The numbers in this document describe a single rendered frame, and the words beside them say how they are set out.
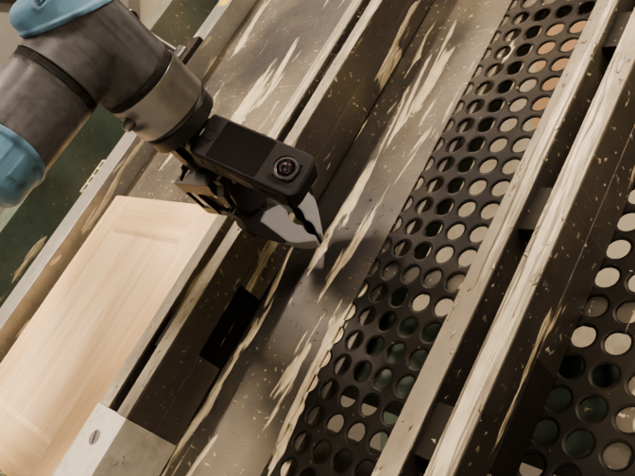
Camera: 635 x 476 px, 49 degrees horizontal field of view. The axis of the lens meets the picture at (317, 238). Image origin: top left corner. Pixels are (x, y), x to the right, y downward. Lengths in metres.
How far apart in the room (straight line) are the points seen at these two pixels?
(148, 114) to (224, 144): 0.07
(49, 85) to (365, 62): 0.42
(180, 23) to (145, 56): 0.96
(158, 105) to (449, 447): 0.36
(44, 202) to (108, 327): 0.50
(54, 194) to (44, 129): 0.84
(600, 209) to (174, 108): 0.36
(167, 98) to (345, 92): 0.29
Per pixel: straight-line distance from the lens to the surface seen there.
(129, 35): 0.61
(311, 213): 0.73
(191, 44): 1.30
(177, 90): 0.62
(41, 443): 0.94
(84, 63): 0.59
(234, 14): 1.35
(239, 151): 0.63
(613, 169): 0.59
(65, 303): 1.10
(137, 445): 0.74
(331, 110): 0.83
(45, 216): 1.42
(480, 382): 0.49
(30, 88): 0.59
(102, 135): 1.46
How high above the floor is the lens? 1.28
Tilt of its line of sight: 7 degrees down
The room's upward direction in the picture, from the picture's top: straight up
